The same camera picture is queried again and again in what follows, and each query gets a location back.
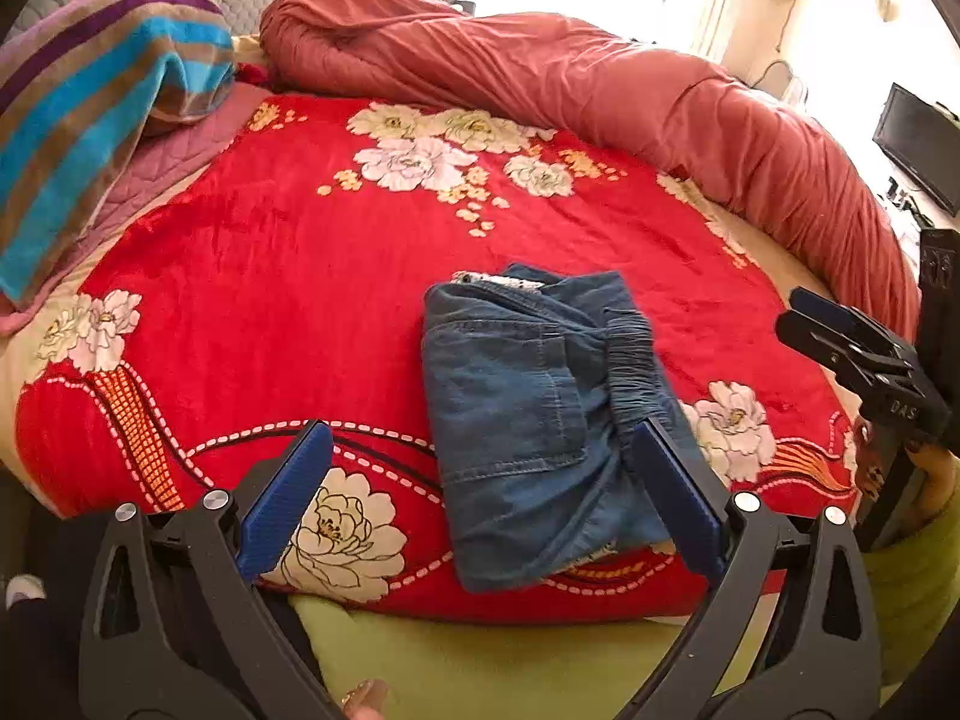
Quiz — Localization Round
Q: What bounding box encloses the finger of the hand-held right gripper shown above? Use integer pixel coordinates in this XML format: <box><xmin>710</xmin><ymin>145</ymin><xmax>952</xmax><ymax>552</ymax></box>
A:
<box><xmin>790</xmin><ymin>286</ymin><xmax>913</xmax><ymax>355</ymax></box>
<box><xmin>775</xmin><ymin>313</ymin><xmax>920</xmax><ymax>400</ymax></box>

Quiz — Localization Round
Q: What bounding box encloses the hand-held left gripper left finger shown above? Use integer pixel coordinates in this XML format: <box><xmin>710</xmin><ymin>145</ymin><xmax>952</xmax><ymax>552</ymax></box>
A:
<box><xmin>79</xmin><ymin>420</ymin><xmax>335</xmax><ymax>720</ymax></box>

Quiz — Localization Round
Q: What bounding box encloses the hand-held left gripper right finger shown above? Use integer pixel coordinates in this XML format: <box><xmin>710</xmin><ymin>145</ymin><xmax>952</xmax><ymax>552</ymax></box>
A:
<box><xmin>619</xmin><ymin>420</ymin><xmax>882</xmax><ymax>720</ymax></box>

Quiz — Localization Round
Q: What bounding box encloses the blue denim pants lace hem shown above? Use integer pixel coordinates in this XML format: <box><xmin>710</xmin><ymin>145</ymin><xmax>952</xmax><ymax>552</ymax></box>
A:
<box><xmin>421</xmin><ymin>262</ymin><xmax>710</xmax><ymax>592</ymax></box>

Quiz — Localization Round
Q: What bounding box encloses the person's right hand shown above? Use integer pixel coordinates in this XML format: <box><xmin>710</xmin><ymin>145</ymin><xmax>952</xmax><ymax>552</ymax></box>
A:
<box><xmin>900</xmin><ymin>439</ymin><xmax>960</xmax><ymax>524</ymax></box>

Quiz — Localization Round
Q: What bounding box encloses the person's left hand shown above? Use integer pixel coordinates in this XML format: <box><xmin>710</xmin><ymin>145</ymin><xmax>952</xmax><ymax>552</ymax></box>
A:
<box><xmin>340</xmin><ymin>679</ymin><xmax>392</xmax><ymax>720</ymax></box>

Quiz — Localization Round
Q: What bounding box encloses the black monitor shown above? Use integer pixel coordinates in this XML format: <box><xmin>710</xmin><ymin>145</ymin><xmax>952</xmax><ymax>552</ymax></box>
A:
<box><xmin>872</xmin><ymin>82</ymin><xmax>960</xmax><ymax>217</ymax></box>

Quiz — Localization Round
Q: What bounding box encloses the red floral blanket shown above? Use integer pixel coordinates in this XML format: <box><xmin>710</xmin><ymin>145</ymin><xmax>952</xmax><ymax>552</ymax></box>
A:
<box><xmin>15</xmin><ymin>94</ymin><xmax>863</xmax><ymax>625</ymax></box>

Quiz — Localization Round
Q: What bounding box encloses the green cloth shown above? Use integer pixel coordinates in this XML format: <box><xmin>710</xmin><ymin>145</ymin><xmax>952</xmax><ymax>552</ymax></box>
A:
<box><xmin>289</xmin><ymin>491</ymin><xmax>960</xmax><ymax>720</ymax></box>

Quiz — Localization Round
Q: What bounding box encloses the pink quilted cloth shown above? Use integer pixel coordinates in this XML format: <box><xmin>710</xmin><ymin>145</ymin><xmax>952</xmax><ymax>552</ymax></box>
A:
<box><xmin>0</xmin><ymin>81</ymin><xmax>275</xmax><ymax>338</ymax></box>

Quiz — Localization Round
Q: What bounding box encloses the rust red quilt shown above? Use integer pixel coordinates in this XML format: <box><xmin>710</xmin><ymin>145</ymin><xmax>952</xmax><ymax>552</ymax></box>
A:
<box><xmin>259</xmin><ymin>0</ymin><xmax>920</xmax><ymax>361</ymax></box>

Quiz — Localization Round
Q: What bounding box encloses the striped towel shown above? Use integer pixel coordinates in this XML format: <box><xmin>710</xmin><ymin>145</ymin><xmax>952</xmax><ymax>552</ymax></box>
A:
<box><xmin>0</xmin><ymin>0</ymin><xmax>239</xmax><ymax>302</ymax></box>

